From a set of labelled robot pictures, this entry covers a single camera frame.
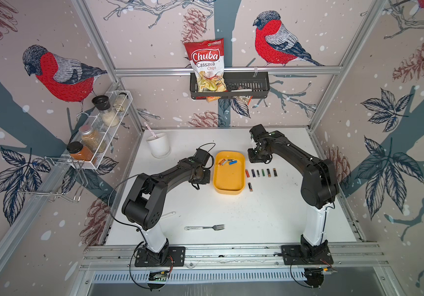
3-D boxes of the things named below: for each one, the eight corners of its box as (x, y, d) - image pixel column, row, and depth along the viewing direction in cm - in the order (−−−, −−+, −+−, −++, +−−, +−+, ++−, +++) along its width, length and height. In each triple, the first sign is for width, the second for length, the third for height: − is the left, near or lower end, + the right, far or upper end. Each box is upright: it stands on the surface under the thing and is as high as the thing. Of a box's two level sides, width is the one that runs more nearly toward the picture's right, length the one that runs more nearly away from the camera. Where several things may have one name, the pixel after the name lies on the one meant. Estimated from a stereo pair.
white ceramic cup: (153, 158, 108) (145, 141, 96) (157, 145, 114) (150, 128, 103) (169, 158, 108) (163, 141, 96) (172, 145, 114) (166, 128, 103)
